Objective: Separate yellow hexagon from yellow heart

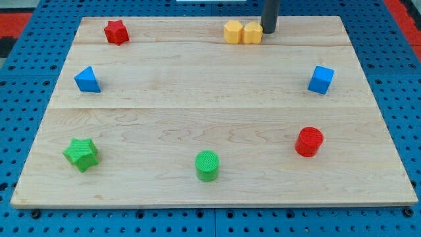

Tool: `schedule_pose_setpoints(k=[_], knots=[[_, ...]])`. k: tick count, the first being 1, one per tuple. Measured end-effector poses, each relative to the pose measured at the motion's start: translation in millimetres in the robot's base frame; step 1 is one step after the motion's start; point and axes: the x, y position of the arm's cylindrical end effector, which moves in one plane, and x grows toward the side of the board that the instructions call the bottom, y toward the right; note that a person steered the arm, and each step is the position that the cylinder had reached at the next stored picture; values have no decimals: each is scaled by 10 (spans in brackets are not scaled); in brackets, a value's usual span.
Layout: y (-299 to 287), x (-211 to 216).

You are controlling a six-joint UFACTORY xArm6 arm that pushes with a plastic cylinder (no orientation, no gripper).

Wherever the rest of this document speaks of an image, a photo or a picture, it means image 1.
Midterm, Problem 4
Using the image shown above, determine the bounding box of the green cylinder block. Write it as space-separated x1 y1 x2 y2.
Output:
195 150 220 182

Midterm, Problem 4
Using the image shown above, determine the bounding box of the blue cube block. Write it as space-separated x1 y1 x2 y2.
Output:
307 65 334 95

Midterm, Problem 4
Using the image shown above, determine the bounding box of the red star block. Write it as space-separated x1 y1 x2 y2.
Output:
104 20 130 45

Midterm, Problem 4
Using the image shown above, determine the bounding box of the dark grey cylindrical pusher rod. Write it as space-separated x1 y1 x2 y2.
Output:
260 0 281 34

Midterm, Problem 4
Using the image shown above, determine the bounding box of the yellow hexagon block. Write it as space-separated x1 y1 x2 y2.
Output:
224 20 243 44

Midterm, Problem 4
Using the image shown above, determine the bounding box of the yellow heart block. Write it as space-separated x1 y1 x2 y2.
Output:
243 22 262 44

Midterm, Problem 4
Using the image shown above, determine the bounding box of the red cylinder block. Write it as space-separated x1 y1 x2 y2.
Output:
295 126 324 157

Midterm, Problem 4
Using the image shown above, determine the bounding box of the blue triangular prism block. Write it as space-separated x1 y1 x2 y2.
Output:
74 66 101 93

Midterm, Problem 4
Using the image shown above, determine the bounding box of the light wooden board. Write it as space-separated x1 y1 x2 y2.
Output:
11 16 418 209

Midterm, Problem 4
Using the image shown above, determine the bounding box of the green star block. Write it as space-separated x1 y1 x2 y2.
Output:
62 138 99 172

